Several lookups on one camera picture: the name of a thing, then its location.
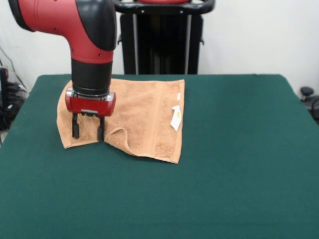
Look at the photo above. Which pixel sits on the black office chair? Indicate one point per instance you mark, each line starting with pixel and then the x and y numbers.
pixel 311 102

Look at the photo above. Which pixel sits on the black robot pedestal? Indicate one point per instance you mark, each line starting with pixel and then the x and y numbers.
pixel 162 49

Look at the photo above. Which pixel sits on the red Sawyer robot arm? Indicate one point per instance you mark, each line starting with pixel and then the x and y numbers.
pixel 82 37

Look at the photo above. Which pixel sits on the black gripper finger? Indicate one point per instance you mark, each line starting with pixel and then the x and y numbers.
pixel 101 129
pixel 75 127

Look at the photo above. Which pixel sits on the black equipment stack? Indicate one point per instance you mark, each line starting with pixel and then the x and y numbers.
pixel 6 109

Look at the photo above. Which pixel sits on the orange terry towel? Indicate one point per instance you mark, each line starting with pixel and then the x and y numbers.
pixel 144 112

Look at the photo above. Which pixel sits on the dark green table cloth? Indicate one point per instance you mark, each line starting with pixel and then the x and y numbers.
pixel 74 186

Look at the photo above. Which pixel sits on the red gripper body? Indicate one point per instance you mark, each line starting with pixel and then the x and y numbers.
pixel 89 105

